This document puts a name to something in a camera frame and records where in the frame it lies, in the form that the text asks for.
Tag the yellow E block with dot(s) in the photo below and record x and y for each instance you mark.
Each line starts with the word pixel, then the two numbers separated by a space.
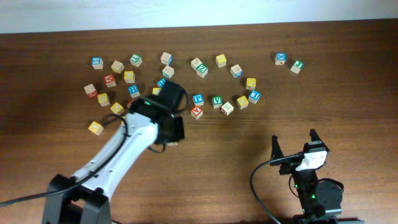
pixel 242 102

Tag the blue P block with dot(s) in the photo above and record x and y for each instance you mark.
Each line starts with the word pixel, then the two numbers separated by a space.
pixel 198 100

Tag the wooden block blue D side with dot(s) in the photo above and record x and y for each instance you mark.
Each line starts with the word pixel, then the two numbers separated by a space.
pixel 166 58

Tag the green V block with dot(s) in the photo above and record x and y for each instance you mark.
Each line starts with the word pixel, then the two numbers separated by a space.
pixel 217 102

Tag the blue H block left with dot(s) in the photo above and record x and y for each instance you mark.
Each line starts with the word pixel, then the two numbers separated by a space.
pixel 133 91

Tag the blue I block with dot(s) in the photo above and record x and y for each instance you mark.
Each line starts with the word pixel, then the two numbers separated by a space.
pixel 254 96

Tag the yellow block right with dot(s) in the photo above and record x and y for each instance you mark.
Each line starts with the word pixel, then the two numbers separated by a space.
pixel 250 83

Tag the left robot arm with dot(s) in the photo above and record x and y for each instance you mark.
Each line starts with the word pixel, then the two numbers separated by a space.
pixel 85 196

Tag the red V block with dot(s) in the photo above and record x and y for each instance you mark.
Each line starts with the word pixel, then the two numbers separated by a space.
pixel 196 112

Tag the red I block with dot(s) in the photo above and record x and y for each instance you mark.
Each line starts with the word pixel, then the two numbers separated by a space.
pixel 130 103

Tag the yellow S block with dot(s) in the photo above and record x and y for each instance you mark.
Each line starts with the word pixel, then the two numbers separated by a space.
pixel 103 99

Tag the wooden block red side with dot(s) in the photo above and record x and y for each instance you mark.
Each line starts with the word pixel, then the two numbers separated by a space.
pixel 90 91

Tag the plain wooden block yellow side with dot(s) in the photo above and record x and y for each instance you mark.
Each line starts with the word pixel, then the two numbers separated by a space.
pixel 117 67

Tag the blue h block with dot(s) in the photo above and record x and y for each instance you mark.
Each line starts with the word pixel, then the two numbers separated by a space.
pixel 133 91
pixel 161 83

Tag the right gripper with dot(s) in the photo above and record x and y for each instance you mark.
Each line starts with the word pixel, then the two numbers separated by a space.
pixel 288 165

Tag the red A block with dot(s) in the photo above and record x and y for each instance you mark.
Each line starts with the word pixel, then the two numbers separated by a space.
pixel 109 81

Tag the blue top block far left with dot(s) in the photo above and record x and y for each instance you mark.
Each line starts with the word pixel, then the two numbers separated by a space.
pixel 97 63

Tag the wooden block green side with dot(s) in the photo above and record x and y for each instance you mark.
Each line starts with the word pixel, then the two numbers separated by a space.
pixel 168 72

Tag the blue H block centre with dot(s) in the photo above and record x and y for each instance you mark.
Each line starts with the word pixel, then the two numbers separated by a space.
pixel 161 83

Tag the green J block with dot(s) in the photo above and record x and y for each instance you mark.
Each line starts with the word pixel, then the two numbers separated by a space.
pixel 297 66

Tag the yellow block lower left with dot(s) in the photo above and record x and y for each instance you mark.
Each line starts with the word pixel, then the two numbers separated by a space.
pixel 116 108

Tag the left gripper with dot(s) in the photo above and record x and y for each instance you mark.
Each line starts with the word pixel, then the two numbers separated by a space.
pixel 176 127

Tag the yellow block bottom left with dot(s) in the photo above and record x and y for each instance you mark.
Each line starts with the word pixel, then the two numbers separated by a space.
pixel 96 128

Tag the blue X block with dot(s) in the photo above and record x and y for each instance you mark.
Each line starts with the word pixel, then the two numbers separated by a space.
pixel 280 58

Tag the green L block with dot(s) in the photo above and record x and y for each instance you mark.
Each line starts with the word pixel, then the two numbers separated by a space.
pixel 136 60

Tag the wooden block blue D front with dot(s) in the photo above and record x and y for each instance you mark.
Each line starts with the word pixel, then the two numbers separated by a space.
pixel 236 71

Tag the white wooden picture block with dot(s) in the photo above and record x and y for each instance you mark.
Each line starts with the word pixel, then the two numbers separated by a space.
pixel 227 108

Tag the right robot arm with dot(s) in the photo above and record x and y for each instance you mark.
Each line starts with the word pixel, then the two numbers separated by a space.
pixel 320 199

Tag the green Z block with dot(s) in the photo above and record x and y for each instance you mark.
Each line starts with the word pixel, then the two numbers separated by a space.
pixel 202 70

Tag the yellow block upper left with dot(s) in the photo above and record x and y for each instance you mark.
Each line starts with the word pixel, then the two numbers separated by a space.
pixel 129 76

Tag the plain wooden block centre top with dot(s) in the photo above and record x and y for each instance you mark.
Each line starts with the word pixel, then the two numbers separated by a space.
pixel 195 63

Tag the yellow block top centre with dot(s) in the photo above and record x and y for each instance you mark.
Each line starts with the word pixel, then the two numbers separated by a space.
pixel 221 60

